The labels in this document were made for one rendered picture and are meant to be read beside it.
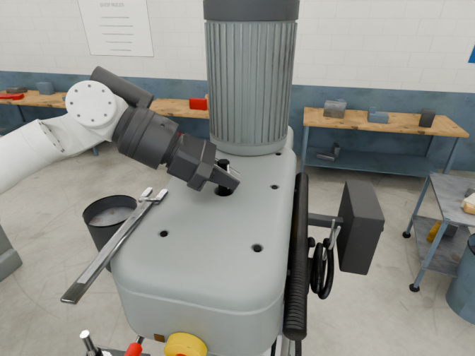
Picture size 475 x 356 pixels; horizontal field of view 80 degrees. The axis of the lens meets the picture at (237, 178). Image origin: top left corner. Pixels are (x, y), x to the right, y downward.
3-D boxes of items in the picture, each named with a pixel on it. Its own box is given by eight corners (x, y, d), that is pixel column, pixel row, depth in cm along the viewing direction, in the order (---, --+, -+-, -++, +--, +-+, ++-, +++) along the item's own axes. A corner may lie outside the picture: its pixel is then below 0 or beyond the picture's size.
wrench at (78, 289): (83, 307, 33) (81, 303, 32) (53, 301, 33) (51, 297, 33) (168, 192, 53) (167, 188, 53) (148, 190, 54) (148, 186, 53)
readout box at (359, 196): (371, 277, 83) (391, 220, 72) (338, 272, 84) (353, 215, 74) (360, 232, 99) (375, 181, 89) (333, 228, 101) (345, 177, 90)
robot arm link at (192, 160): (199, 171, 59) (144, 145, 56) (221, 133, 55) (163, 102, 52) (191, 208, 48) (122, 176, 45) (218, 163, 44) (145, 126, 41)
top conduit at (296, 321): (305, 344, 41) (308, 329, 39) (276, 337, 41) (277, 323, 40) (307, 183, 78) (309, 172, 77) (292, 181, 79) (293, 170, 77)
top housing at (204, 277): (276, 375, 41) (285, 304, 33) (112, 336, 46) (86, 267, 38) (292, 196, 80) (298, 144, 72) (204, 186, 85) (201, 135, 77)
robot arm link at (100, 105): (131, 156, 42) (51, 119, 39) (135, 161, 52) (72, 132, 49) (166, 90, 43) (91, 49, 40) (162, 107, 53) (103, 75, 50)
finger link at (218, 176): (233, 191, 53) (203, 176, 51) (242, 177, 51) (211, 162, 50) (233, 195, 51) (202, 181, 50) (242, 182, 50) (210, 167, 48)
